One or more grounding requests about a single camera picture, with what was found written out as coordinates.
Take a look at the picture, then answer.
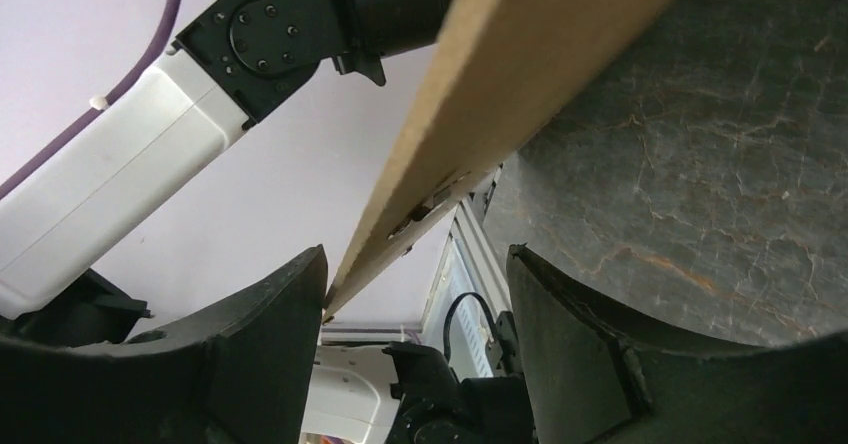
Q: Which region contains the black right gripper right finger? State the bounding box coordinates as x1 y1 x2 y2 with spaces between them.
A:
506 245 847 443

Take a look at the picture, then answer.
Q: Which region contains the brown backing board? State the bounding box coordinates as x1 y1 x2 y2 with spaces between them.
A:
324 0 673 317

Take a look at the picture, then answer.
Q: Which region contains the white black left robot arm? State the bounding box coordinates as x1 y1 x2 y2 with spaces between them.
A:
1 0 451 443

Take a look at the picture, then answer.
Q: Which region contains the aluminium side rail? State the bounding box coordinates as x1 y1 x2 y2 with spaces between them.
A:
420 166 511 379

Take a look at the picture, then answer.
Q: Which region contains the aluminium front rail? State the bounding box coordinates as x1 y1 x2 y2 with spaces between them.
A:
320 322 423 344

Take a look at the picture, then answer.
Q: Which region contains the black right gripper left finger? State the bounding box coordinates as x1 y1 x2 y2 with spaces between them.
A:
1 245 328 443

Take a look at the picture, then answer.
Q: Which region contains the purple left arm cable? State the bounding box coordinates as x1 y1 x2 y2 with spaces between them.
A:
0 0 188 201

